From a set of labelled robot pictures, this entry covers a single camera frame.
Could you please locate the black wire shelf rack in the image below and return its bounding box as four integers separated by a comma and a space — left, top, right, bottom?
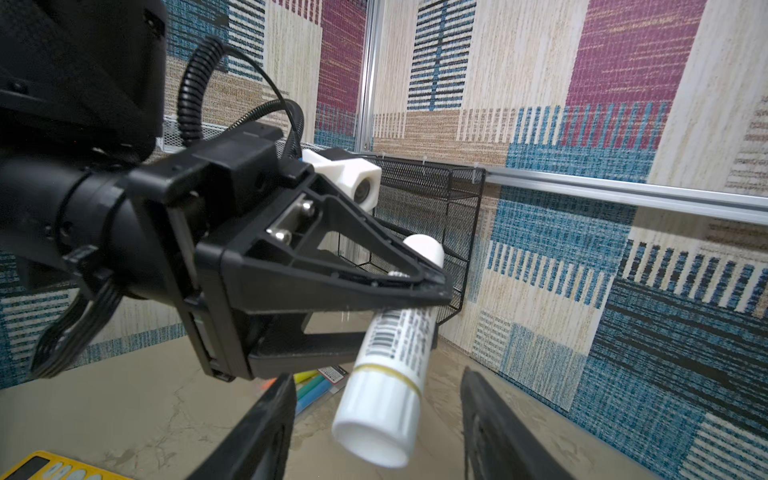
365, 154, 486, 325

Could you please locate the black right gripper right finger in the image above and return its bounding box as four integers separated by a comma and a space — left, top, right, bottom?
460, 368, 572, 480

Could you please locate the yellow calculator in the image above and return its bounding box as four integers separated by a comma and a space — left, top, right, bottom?
1, 451, 129, 480

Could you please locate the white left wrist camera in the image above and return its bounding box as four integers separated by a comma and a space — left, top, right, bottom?
302, 148, 382, 213

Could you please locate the pack of coloured markers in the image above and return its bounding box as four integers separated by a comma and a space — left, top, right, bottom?
293, 366, 349, 421

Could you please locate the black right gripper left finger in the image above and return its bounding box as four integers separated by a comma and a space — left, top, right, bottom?
189, 374, 297, 480

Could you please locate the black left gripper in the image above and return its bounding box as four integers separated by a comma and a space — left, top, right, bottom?
125, 122, 453, 382

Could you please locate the white glue stick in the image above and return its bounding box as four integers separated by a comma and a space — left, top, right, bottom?
331, 232, 446, 470

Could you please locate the white wire mesh basket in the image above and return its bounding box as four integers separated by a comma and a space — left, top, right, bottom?
157, 115, 241, 155

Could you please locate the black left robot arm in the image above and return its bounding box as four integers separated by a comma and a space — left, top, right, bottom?
1, 1, 453, 381

